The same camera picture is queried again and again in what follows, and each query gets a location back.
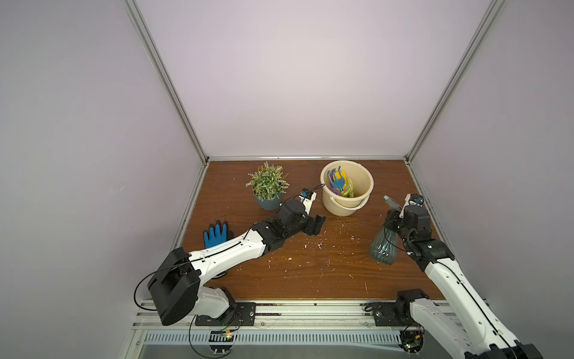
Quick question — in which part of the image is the teal spray bottle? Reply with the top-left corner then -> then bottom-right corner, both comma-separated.
369,195 -> 402,266

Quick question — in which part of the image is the blue rake yellow handle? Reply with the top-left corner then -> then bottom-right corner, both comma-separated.
332,167 -> 346,194

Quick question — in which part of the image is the green trowel wooden handle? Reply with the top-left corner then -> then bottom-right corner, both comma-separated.
341,179 -> 354,198

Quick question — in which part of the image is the yellow shovel yellow handle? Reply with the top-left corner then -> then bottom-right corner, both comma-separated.
339,170 -> 348,182

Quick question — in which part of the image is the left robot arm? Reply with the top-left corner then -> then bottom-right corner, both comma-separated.
147,197 -> 327,326

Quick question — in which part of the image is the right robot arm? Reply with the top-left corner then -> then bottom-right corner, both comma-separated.
384,203 -> 542,358

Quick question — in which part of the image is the blue black gardening glove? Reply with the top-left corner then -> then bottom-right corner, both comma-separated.
203,220 -> 233,249

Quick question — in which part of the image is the artificial plant in grey pot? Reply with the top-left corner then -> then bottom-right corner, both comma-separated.
246,162 -> 290,211

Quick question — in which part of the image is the cream plastic bucket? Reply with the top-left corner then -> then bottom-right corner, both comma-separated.
320,160 -> 374,217

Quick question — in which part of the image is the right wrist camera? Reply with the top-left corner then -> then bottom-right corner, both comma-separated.
400,193 -> 425,218

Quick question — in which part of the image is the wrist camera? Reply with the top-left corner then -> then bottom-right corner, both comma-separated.
299,188 -> 316,215
400,193 -> 425,218

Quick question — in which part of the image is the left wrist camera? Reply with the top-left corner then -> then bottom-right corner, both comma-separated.
299,188 -> 316,215

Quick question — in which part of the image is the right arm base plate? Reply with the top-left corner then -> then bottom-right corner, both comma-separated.
364,301 -> 416,327

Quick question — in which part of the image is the aluminium front rail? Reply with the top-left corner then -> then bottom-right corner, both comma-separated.
132,299 -> 394,330

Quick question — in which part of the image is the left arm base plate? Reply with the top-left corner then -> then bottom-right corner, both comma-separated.
194,302 -> 257,327

